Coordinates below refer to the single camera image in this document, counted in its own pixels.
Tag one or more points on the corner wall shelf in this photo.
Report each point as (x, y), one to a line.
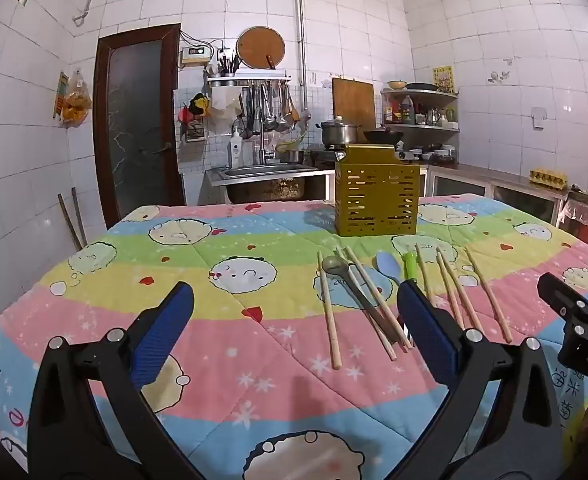
(424, 129)

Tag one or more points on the black wok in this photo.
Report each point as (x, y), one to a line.
(383, 135)

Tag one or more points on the metal faucet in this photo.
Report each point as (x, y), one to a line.
(265, 156)

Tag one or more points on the gold slotted utensil holder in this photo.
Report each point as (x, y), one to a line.
(374, 195)

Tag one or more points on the red and yellow hanging items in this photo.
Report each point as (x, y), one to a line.
(196, 105)

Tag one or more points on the vertical wall pipe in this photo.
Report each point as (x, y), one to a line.
(301, 35)

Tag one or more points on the hanging kitchen utensils group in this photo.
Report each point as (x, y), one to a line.
(269, 110)

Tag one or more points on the light blue plastic spoon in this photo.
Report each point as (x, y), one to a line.
(388, 266)

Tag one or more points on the colourful cartoon printed blanket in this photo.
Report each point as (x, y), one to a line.
(254, 330)

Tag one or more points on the steel cooking pot with lid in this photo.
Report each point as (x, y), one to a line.
(339, 132)

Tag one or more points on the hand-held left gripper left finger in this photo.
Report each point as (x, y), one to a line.
(164, 330)

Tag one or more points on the cooking oil bottle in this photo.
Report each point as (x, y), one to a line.
(408, 111)

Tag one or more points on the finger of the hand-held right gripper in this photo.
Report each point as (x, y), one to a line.
(561, 295)

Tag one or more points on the yellow wall poster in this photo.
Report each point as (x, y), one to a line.
(443, 80)

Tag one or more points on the row of wooden chopsticks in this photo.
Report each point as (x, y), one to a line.
(328, 310)

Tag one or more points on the stainless steel sink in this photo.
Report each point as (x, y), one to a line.
(264, 172)

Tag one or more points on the white soap pump bottle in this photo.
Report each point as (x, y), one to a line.
(234, 150)

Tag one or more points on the dark wooden glass door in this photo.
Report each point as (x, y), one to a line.
(134, 125)

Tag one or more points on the wall mounted controller box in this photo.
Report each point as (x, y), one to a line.
(197, 54)

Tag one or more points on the plastic bag with yellow contents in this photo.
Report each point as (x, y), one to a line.
(76, 102)

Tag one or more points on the kitchen counter cabinet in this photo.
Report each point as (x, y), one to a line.
(504, 185)

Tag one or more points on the yellow egg carton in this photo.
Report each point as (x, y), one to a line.
(549, 178)

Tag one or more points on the round wooden board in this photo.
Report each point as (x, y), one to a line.
(260, 47)

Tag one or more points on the gas stove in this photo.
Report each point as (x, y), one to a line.
(409, 155)

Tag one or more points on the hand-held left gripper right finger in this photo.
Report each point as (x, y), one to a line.
(424, 325)

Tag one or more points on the white wall hook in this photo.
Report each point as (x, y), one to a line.
(539, 117)

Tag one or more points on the leaning wooden sticks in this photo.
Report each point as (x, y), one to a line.
(74, 220)

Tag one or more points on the rectangular wooden cutting board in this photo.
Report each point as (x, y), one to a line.
(354, 102)

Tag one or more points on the metal wall rack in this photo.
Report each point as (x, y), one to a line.
(249, 79)

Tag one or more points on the small steel pot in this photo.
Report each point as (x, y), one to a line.
(291, 156)

